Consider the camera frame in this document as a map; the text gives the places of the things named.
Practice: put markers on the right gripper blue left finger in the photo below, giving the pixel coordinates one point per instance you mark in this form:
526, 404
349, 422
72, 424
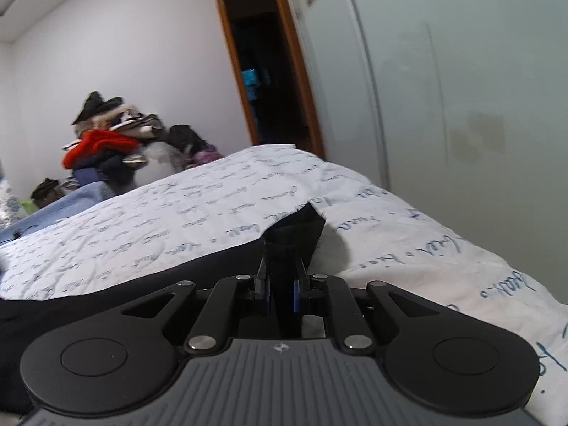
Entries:
236, 308

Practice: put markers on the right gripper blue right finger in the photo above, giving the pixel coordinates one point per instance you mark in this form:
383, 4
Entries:
330, 299

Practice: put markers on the black pants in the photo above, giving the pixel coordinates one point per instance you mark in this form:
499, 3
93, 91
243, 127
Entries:
23, 321

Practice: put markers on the white bedspread with blue writing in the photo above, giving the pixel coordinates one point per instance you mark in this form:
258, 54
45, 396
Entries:
370, 235

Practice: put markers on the black backpack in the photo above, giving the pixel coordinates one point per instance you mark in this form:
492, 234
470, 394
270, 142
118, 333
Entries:
191, 145

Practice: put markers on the pile of clothes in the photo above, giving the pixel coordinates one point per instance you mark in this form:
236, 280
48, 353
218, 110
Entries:
154, 159

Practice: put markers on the dark bag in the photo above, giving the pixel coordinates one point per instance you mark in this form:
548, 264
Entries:
47, 192

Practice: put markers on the red knitted garment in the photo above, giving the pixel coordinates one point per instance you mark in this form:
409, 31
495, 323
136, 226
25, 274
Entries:
96, 145

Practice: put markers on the white floral pillow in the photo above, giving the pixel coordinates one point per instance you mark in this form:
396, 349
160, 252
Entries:
11, 209

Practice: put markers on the white wardrobe door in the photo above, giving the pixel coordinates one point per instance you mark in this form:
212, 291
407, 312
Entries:
457, 106

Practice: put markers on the wooden door frame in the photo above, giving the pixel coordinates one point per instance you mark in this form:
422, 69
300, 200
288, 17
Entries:
270, 73

